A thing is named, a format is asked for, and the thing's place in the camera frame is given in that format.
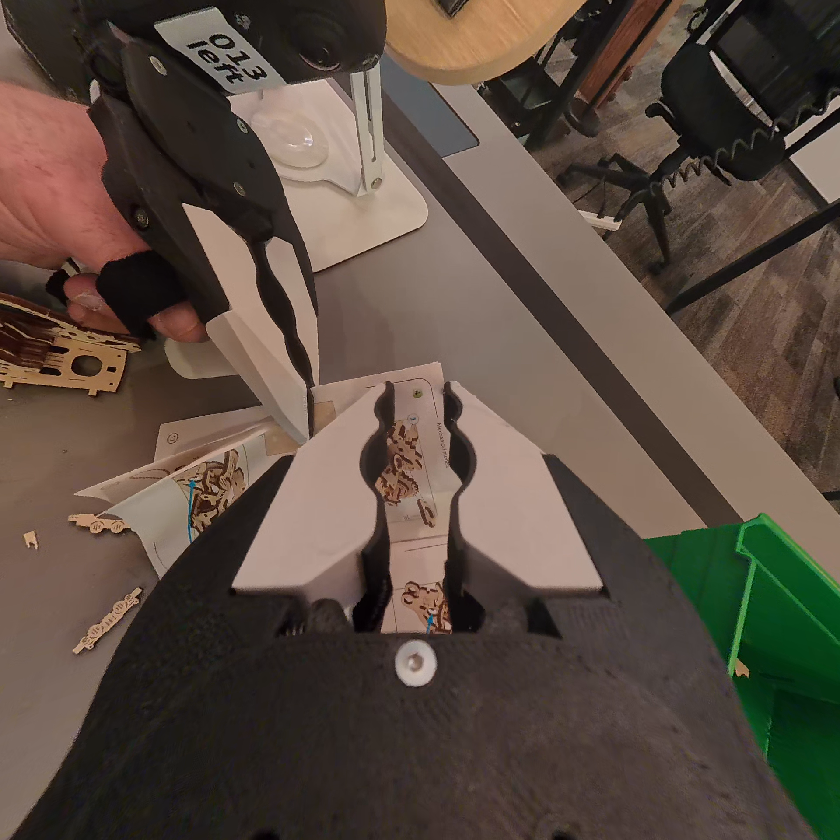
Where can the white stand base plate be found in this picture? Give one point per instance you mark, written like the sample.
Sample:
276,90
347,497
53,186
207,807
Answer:
367,223

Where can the small wooden strip round holes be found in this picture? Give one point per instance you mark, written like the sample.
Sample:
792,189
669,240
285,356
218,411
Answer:
108,620

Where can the person's left hand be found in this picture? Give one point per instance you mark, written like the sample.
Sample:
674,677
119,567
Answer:
46,184

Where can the forked wood chip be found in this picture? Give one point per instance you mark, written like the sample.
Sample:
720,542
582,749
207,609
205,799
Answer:
30,541

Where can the round wooden table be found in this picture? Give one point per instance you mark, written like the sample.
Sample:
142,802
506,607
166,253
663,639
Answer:
472,46

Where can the green plastic bin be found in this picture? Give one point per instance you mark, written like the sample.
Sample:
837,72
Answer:
787,623

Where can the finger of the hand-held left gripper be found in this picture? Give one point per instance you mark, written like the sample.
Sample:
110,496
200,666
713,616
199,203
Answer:
243,295

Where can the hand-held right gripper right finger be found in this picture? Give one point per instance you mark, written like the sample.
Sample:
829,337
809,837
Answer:
518,525

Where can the white instruction booklet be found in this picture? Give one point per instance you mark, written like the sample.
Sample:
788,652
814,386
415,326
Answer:
197,433

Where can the dark blue desk mat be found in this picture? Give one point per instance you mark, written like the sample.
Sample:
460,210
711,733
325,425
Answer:
433,118

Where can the toothed wooden strip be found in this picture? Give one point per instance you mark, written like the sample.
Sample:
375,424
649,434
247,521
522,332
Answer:
92,523

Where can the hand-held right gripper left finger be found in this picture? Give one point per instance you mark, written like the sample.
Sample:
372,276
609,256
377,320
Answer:
315,525

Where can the black office chair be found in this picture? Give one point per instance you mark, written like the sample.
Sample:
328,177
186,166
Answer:
709,111

